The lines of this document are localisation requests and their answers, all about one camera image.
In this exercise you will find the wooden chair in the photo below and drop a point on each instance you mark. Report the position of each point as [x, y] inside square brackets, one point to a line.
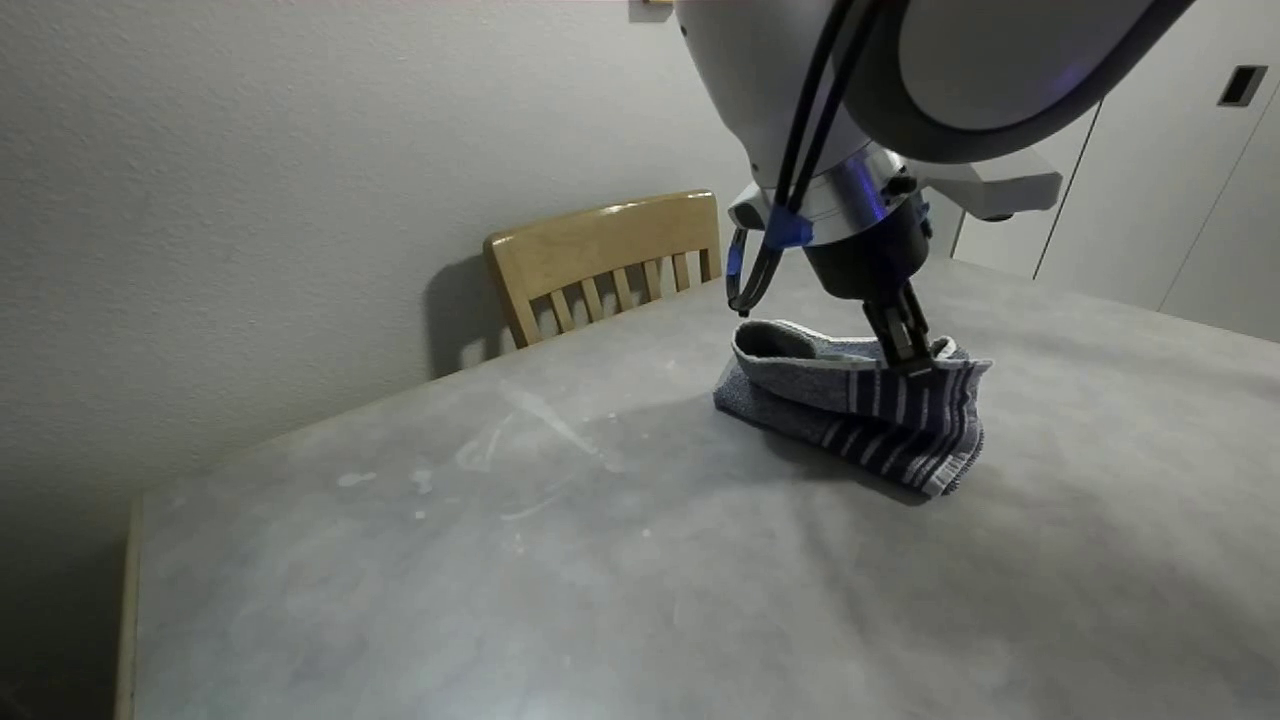
[600, 245]

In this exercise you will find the white cabinet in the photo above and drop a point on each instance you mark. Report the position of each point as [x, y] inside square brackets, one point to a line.
[1150, 200]

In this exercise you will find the blue striped cloth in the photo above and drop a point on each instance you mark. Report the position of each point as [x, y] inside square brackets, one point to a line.
[880, 410]

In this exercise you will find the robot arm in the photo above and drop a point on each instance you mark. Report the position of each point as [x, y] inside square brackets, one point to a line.
[760, 90]

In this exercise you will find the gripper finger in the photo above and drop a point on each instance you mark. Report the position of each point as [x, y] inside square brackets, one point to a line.
[916, 328]
[884, 332]

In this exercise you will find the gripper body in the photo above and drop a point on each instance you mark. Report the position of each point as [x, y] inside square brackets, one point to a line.
[868, 262]

